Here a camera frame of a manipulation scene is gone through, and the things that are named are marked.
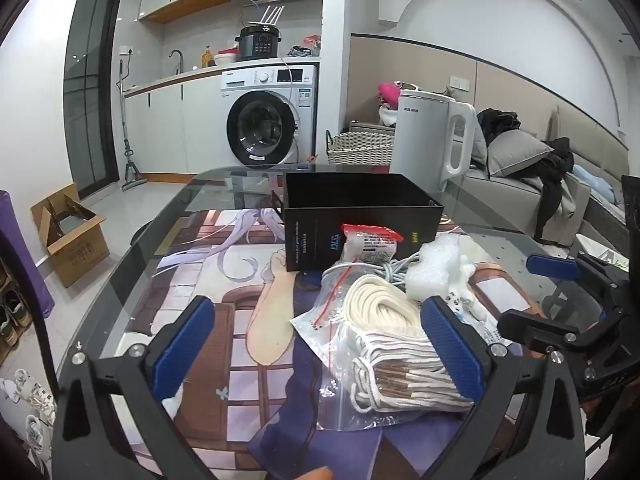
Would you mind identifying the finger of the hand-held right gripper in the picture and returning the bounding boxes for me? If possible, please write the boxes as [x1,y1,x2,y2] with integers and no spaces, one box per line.
[498,308,601,358]
[526,252,608,286]

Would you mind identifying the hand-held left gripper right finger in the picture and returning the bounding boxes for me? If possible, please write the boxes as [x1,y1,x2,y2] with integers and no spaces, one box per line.
[420,295,587,480]

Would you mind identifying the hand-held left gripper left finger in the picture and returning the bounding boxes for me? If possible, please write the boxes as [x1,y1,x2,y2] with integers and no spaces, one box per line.
[51,295,221,480]

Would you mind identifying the small printed plastic packet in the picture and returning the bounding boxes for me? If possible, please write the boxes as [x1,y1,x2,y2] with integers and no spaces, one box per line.
[442,290,516,356]

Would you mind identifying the bag of white rope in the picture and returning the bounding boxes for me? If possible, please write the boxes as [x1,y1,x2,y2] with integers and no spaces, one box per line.
[291,262,488,432]

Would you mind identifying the white bubble wrap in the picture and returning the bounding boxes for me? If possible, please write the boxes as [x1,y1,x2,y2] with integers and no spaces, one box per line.
[405,235,476,306]

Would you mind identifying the grey cable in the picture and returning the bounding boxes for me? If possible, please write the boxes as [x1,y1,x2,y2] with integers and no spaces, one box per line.
[322,252,422,292]

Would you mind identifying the red and white packet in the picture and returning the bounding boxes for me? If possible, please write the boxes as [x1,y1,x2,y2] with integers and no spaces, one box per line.
[340,223,404,266]

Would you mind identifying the black storage box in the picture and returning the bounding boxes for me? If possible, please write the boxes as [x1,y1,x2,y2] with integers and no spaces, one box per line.
[271,172,445,272]

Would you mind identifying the grey sofa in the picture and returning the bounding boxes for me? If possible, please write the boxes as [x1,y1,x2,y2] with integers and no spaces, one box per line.
[450,105,631,248]

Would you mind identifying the black jacket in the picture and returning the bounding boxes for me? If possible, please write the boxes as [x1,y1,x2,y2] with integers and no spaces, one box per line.
[520,137,576,241]

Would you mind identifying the printed desk mat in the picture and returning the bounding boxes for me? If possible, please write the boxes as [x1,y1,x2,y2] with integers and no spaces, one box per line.
[120,207,551,480]

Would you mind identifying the light blue cloth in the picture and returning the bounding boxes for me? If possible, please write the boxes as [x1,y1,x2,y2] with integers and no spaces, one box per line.
[572,165,616,203]

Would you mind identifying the grey pillow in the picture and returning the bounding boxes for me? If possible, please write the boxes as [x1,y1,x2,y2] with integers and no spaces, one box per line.
[487,130,555,178]

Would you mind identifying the open cardboard box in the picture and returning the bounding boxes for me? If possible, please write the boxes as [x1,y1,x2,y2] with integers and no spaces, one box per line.
[31,183,111,288]

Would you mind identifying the dark clothing heap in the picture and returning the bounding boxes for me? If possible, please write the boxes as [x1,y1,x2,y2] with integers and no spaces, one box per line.
[477,110,521,143]

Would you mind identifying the white slippers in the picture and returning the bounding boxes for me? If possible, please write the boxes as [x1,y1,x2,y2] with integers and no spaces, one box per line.
[0,367,56,461]

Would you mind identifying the pair of shoes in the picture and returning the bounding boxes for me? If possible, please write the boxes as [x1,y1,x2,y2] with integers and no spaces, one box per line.
[0,287,31,346]

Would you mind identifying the white electric kettle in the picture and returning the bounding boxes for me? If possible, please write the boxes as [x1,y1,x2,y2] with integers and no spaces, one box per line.
[389,87,477,193]

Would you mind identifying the flat mop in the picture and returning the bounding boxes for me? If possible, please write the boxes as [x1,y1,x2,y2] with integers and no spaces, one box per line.
[118,59,147,191]

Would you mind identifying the purple cloth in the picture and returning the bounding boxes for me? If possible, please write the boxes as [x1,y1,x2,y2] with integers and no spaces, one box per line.
[0,190,55,318]

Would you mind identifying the wicker laundry basket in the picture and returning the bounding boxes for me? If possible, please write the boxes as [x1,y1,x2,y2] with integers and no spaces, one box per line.
[325,130,396,167]

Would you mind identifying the white washing machine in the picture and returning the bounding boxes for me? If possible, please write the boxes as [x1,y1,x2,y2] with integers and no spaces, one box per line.
[221,64,319,168]

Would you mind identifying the dark glass door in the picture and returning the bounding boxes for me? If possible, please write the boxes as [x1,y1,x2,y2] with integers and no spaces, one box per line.
[62,0,126,201]

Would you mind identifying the black pressure cooker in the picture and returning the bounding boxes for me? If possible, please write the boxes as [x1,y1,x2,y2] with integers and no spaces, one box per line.
[235,25,284,62]

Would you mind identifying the pile of clothes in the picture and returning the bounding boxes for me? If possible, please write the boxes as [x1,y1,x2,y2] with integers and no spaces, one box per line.
[287,35,321,58]

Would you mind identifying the white antenna router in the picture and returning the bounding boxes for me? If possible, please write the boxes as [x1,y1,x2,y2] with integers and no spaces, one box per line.
[257,5,286,28]

